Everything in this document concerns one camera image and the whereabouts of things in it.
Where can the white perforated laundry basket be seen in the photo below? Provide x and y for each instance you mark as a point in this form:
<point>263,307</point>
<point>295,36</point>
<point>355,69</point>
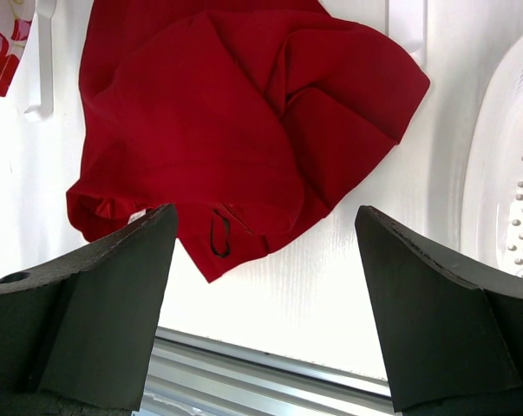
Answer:
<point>492,204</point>

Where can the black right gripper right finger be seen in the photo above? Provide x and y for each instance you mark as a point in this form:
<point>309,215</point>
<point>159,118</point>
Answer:
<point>450,328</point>

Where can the red skirt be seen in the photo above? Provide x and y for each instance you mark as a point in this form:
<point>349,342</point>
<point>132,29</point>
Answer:
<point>253,118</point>

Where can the white clothes rack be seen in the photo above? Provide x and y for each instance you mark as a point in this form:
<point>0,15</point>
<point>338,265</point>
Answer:
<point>404,21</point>

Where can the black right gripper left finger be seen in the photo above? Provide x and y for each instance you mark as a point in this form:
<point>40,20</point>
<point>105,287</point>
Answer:
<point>77,332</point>

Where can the aluminium table edge rail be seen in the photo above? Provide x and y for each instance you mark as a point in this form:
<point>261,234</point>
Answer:
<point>192,375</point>

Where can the red poppy floral garment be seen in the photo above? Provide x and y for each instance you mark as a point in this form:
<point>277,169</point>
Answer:
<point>15,21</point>

